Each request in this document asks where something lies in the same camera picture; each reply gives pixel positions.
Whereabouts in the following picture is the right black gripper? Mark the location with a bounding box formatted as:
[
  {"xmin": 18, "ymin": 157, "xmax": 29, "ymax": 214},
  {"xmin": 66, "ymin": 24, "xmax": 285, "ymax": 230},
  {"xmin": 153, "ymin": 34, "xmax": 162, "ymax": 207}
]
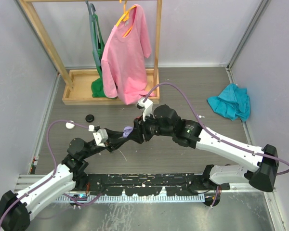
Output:
[{"xmin": 127, "ymin": 110, "xmax": 174, "ymax": 144}]

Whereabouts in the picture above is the purple earbud charging case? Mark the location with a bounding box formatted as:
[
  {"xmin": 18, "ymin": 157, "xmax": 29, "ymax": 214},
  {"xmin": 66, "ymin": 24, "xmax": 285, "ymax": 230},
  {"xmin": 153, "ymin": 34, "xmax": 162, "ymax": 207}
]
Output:
[{"xmin": 122, "ymin": 126, "xmax": 133, "ymax": 138}]

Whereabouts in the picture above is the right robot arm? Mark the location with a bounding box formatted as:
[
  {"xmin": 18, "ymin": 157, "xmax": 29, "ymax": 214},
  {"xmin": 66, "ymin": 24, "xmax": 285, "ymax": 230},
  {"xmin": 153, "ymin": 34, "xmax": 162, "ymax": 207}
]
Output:
[{"xmin": 128, "ymin": 102, "xmax": 279, "ymax": 192}]

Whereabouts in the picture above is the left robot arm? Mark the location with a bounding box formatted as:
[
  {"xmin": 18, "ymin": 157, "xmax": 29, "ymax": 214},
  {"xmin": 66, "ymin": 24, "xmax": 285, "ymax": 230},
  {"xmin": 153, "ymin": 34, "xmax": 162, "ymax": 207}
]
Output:
[{"xmin": 0, "ymin": 127, "xmax": 133, "ymax": 231}]

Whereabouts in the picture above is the black earbud charging case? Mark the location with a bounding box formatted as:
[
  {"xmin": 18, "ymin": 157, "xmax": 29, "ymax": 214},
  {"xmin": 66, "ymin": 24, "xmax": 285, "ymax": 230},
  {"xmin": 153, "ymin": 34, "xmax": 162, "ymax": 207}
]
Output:
[{"xmin": 85, "ymin": 114, "xmax": 95, "ymax": 123}]

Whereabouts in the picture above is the white earbud charging case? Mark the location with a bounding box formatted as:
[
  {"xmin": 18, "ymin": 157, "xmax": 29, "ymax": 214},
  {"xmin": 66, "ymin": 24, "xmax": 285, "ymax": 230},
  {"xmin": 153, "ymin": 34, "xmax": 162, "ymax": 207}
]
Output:
[{"xmin": 65, "ymin": 120, "xmax": 75, "ymax": 129}]

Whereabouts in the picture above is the green garment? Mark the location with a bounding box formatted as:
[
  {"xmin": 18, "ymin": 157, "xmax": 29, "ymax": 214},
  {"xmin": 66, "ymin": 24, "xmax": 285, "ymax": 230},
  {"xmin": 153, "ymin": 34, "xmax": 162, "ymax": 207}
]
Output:
[{"xmin": 91, "ymin": 13, "xmax": 118, "ymax": 99}]

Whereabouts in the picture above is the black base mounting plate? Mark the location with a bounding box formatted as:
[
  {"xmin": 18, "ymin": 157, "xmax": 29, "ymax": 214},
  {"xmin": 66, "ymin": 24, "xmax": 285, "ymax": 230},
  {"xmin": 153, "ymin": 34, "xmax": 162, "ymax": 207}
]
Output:
[{"xmin": 80, "ymin": 173, "xmax": 216, "ymax": 196}]

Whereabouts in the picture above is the wooden clothes rack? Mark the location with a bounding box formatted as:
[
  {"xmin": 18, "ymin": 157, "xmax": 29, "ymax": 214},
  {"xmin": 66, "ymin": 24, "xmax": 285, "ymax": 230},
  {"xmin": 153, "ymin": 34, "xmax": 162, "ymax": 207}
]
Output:
[{"xmin": 19, "ymin": 0, "xmax": 162, "ymax": 105}]

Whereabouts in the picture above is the pink t-shirt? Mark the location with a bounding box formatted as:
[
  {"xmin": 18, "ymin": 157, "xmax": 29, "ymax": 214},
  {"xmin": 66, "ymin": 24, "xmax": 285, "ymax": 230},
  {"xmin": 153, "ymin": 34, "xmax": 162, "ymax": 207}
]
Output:
[{"xmin": 101, "ymin": 4, "xmax": 152, "ymax": 104}]

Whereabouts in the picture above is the teal cloth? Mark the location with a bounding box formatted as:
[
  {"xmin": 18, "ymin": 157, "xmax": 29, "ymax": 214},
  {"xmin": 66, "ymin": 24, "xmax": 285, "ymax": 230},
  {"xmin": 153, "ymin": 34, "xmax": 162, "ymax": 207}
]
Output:
[{"xmin": 207, "ymin": 83, "xmax": 250, "ymax": 122}]

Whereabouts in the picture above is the yellow hanger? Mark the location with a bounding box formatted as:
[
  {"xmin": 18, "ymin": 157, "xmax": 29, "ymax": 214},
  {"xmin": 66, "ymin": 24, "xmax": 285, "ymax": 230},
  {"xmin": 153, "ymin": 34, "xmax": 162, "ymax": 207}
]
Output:
[{"xmin": 116, "ymin": 0, "xmax": 137, "ymax": 38}]

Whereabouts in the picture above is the grey-blue hanger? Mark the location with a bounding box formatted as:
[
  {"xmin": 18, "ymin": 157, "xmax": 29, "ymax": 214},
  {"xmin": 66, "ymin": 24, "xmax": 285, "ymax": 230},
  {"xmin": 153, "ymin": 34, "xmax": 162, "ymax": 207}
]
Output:
[{"xmin": 85, "ymin": 0, "xmax": 104, "ymax": 70}]

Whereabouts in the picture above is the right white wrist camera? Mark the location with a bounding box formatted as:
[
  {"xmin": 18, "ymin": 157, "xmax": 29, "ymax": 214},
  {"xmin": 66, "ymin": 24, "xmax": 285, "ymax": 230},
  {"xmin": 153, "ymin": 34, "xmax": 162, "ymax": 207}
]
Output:
[{"xmin": 136, "ymin": 97, "xmax": 153, "ymax": 122}]

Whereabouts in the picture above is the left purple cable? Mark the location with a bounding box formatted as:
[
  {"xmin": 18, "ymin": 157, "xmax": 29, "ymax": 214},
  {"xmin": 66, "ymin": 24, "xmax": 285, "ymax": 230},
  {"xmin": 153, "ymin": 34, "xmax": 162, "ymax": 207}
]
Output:
[{"xmin": 0, "ymin": 119, "xmax": 92, "ymax": 231}]

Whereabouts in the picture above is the white slotted cable duct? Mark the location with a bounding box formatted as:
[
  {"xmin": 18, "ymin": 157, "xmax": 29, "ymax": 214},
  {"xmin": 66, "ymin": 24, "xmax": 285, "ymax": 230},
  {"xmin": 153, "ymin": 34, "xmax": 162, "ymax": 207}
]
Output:
[{"xmin": 49, "ymin": 191, "xmax": 206, "ymax": 203}]

